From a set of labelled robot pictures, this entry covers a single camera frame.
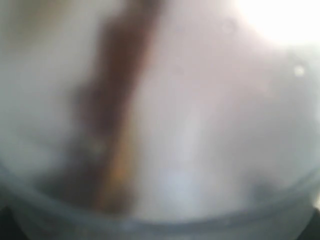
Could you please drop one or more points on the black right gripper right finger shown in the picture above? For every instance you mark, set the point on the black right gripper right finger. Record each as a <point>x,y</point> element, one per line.
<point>313,230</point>

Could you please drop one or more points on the clear plastic measuring cup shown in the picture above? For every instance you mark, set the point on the clear plastic measuring cup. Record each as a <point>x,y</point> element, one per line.
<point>160,119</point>

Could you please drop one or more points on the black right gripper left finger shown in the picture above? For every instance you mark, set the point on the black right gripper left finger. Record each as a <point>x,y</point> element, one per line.
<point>9,228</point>

